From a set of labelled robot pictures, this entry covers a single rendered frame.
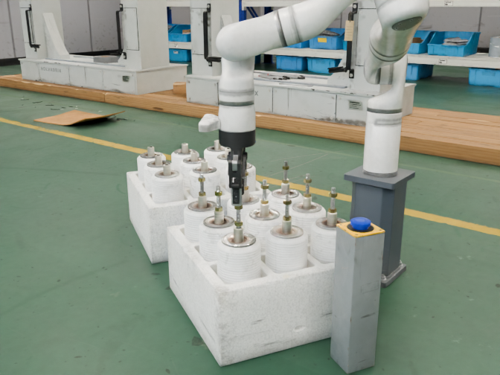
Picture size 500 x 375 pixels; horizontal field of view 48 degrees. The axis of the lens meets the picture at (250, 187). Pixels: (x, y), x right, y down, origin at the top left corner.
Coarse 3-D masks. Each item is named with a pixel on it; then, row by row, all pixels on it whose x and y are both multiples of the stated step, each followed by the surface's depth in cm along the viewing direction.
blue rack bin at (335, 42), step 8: (336, 32) 651; (344, 32) 610; (312, 40) 619; (320, 40) 613; (328, 40) 608; (336, 40) 603; (312, 48) 623; (320, 48) 618; (328, 48) 611; (336, 48) 606
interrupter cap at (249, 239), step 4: (224, 236) 122; (228, 236) 122; (232, 236) 123; (244, 236) 123; (248, 236) 122; (252, 236) 122; (224, 240) 120; (228, 240) 120; (232, 240) 121; (244, 240) 121; (248, 240) 120; (252, 240) 120; (224, 244) 119; (228, 244) 118; (232, 244) 118; (236, 244) 118; (240, 244) 118; (244, 244) 118; (248, 244) 118; (252, 244) 119
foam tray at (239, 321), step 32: (192, 256) 130; (192, 288) 131; (224, 288) 115; (256, 288) 117; (288, 288) 120; (320, 288) 124; (192, 320) 135; (224, 320) 116; (256, 320) 119; (288, 320) 123; (320, 320) 127; (224, 352) 118; (256, 352) 122
